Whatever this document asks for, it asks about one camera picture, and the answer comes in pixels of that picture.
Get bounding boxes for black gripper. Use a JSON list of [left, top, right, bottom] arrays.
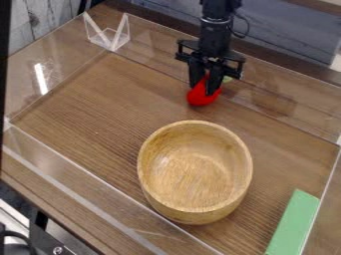
[[175, 18, 244, 96]]

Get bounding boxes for red plush strawberry toy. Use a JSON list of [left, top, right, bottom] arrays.
[[186, 75, 222, 107]]

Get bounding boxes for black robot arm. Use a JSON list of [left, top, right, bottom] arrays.
[[174, 0, 246, 96]]

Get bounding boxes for wooden bowl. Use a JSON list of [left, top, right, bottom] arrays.
[[137, 121, 252, 225]]

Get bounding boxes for green tape strip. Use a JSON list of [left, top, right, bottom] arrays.
[[263, 189, 319, 255]]

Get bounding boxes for clear acrylic corner bracket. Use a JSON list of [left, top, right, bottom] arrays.
[[83, 13, 131, 52]]

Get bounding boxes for clear acrylic enclosure wall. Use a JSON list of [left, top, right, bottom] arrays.
[[1, 6, 341, 255]]

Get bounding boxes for black metal table bracket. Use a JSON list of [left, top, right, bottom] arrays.
[[29, 210, 76, 255]]

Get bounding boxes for black cable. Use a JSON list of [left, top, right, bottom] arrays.
[[0, 223, 32, 255]]

